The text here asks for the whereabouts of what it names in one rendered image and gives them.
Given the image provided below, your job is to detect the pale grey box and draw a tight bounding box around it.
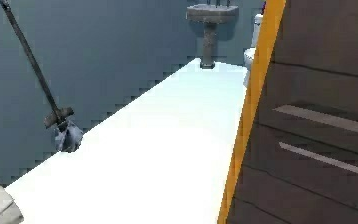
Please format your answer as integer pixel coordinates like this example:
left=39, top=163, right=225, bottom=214
left=0, top=173, right=25, bottom=224

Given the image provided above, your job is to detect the grey bar door handle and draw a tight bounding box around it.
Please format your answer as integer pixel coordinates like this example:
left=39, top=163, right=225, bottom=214
left=273, top=104, right=358, bottom=137
left=278, top=141, right=358, bottom=178

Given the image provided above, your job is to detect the brown door with yellow edge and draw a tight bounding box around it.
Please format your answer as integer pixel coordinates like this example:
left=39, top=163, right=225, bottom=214
left=216, top=0, right=358, bottom=224

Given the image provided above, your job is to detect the grey mop with dark handle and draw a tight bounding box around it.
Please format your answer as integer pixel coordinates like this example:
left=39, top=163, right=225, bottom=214
left=0, top=0, right=85, bottom=154

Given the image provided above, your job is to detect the grey stone pedestal sink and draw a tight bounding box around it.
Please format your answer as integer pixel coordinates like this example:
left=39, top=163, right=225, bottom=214
left=186, top=0, right=240, bottom=70

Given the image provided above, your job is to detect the white toilet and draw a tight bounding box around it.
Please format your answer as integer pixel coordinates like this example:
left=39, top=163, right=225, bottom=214
left=242, top=13, right=265, bottom=89

